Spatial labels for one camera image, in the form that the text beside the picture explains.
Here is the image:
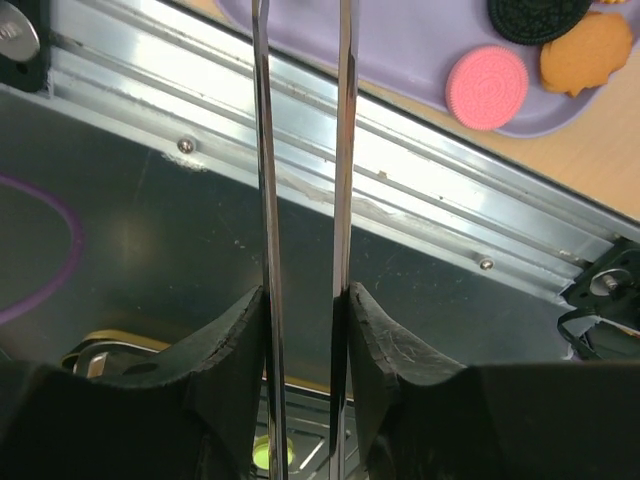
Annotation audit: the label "lavender plastic tray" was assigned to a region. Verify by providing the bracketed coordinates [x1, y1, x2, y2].
[214, 0, 640, 140]

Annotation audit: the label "aluminium mounting rail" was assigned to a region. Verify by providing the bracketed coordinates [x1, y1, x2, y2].
[47, 0, 640, 306]

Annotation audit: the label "metal tongs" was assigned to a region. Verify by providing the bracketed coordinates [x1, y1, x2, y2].
[251, 1, 360, 479]

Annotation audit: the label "brown scalloped cookie right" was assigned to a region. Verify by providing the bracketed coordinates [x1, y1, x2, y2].
[539, 11, 634, 97]

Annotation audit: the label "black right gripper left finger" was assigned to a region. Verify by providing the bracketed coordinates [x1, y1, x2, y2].
[1, 288, 265, 479]

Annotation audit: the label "pink round cookie lower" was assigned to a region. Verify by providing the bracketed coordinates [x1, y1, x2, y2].
[445, 45, 529, 131]

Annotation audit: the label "black sandwich cookie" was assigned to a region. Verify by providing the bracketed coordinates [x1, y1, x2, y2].
[486, 0, 592, 46]

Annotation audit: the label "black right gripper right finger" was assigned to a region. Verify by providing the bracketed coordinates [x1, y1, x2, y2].
[347, 283, 639, 479]

